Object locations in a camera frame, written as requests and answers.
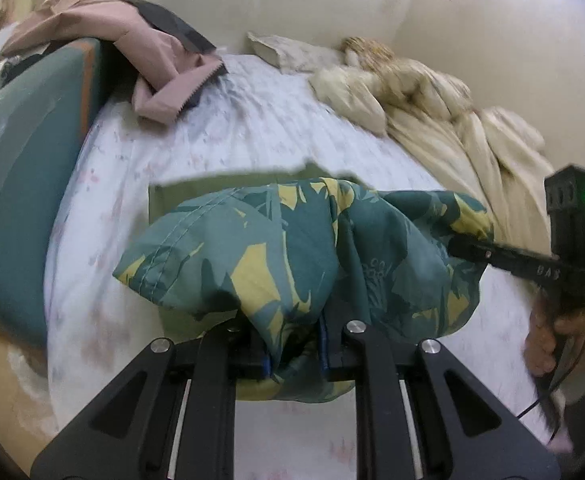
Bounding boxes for white floral bed sheet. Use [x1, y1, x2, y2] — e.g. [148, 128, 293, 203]
[45, 55, 538, 479]

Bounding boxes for right hand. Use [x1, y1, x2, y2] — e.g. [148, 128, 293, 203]
[524, 292, 585, 404]

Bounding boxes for black cable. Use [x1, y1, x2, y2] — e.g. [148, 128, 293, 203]
[514, 299, 585, 443]

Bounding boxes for folded olive green garment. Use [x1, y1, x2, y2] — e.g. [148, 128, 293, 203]
[148, 160, 366, 342]

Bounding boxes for teal padded headboard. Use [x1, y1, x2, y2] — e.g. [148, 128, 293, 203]
[0, 38, 104, 349]

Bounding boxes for teal yellow patterned pants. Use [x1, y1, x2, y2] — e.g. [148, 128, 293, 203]
[114, 177, 493, 403]

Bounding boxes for beige pillow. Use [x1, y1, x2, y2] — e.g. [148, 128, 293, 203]
[247, 32, 345, 74]

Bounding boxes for beige crumpled blanket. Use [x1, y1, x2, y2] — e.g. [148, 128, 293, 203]
[310, 38, 554, 254]

